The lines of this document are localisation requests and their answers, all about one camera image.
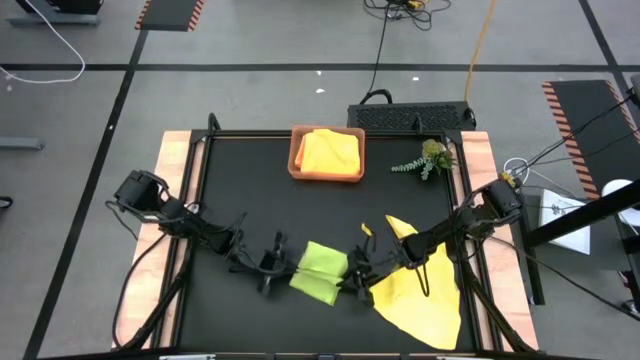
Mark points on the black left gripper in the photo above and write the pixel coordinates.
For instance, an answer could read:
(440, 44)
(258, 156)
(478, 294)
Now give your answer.
(272, 262)

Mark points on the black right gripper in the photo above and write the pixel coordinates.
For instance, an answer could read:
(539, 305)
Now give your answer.
(364, 272)

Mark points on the green microfiber towel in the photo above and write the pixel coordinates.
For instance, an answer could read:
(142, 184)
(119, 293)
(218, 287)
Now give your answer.
(317, 272)

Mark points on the yellow microfiber towel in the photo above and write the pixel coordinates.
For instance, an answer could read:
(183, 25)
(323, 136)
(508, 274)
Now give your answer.
(425, 310)

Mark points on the orange microfiber towel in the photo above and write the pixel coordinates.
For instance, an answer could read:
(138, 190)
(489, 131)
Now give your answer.
(330, 152)
(298, 157)

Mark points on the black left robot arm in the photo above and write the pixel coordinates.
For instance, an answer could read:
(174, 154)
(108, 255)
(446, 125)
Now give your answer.
(142, 192)

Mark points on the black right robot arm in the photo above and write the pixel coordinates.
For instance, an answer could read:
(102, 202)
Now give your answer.
(450, 230)

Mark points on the small yellow scrap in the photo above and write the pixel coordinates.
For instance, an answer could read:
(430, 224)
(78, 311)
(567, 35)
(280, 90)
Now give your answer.
(367, 230)

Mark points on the orange plastic bin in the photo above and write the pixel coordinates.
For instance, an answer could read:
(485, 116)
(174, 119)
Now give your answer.
(325, 177)

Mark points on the light wooden side board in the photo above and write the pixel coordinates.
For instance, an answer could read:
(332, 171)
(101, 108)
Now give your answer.
(172, 150)
(480, 150)

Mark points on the artificial succulent in pot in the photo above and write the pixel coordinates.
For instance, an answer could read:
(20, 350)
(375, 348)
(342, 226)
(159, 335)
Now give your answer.
(435, 152)

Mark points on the black perforated computer case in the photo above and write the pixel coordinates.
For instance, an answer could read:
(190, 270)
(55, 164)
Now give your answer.
(410, 117)

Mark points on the white paper sheet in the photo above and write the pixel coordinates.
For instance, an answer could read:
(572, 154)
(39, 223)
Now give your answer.
(570, 240)

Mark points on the black metal beam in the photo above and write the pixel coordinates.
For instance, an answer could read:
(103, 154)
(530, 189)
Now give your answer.
(580, 215)

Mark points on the black mat with striped edges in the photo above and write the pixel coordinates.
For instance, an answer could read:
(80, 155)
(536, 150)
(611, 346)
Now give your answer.
(170, 15)
(585, 115)

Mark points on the grey floor bar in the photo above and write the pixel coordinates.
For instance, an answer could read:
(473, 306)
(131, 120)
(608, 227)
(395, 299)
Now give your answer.
(20, 143)

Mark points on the white round object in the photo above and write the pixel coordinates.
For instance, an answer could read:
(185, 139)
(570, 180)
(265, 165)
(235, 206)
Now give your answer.
(612, 187)

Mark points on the grey desk foot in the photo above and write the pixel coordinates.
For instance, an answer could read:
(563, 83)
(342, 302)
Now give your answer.
(55, 20)

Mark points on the black diagonal frame strut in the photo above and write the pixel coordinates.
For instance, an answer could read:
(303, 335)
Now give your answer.
(495, 315)
(160, 305)

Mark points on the black table frame rim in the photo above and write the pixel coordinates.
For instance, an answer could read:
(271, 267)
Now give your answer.
(240, 134)

